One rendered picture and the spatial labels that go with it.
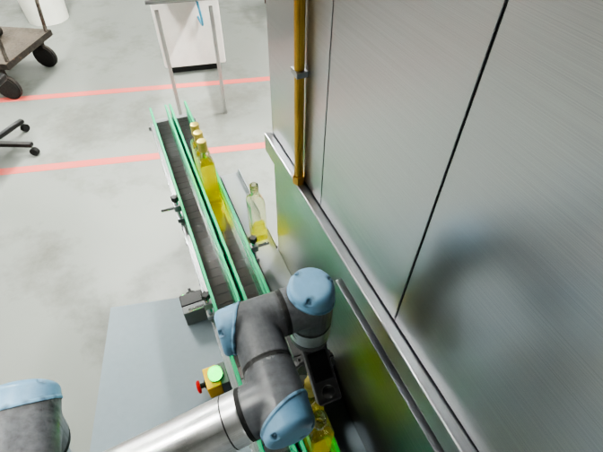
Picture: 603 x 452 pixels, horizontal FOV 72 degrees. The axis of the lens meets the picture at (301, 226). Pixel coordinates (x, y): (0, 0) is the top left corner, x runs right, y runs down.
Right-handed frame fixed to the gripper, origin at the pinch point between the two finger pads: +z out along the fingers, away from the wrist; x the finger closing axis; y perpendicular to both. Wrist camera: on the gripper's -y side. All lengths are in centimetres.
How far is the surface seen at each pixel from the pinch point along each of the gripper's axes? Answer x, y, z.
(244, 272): 2, 55, 31
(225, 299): 11, 47, 31
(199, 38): -40, 373, 88
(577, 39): -15, -9, -76
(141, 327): 41, 54, 44
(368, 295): -13.2, 4.5, -20.9
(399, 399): -12.2, -12.6, -11.5
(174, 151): 13, 133, 32
